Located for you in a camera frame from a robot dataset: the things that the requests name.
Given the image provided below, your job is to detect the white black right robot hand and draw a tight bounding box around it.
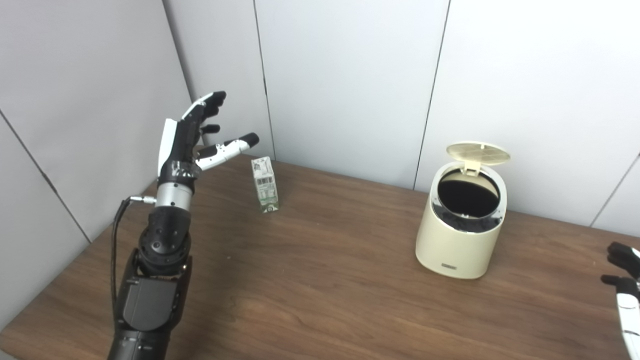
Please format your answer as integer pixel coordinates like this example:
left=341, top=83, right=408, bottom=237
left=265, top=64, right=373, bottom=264
left=601, top=242, right=640, bottom=360

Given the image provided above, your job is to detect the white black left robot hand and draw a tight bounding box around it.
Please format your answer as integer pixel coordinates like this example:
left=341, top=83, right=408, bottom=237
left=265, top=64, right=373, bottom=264
left=157, top=91, right=260, bottom=183

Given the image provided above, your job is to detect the white green milk carton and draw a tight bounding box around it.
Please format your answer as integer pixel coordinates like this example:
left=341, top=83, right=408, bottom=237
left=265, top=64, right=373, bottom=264
left=250, top=156, right=280, bottom=214

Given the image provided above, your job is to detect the cream-colored round bin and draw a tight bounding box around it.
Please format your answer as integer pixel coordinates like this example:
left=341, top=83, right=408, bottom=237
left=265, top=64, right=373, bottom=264
left=415, top=141, right=512, bottom=280

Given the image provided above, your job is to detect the cream round bin lid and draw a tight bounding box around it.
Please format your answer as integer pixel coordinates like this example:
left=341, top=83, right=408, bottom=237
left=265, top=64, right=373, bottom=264
left=445, top=141, right=511, bottom=176

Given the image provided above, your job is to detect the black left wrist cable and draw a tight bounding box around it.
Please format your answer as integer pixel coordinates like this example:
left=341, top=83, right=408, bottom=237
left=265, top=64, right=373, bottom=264
left=110, top=195, right=157, bottom=307

